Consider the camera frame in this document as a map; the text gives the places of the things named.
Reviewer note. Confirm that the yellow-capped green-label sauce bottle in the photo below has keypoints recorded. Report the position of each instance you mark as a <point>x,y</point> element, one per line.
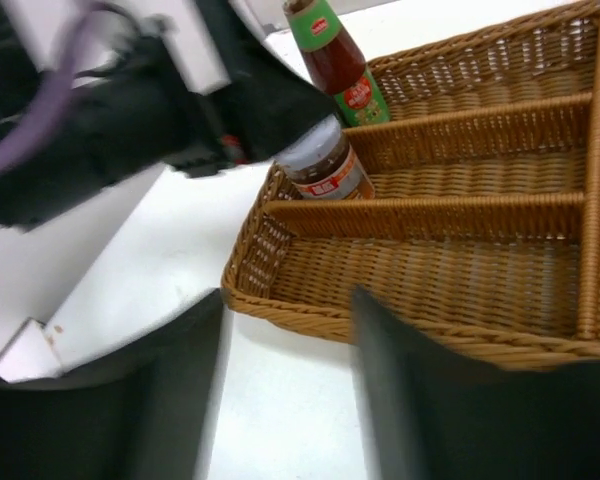
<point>335,63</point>

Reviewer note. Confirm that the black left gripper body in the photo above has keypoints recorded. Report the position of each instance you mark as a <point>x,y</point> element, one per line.
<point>52,161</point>

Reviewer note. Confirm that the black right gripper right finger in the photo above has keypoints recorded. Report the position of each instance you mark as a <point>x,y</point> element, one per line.
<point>437,414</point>

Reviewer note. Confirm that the woven wicker divided basket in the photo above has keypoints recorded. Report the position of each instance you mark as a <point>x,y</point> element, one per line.
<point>485,229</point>

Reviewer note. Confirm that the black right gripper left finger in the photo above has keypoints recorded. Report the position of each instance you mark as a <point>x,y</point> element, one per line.
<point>135,413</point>

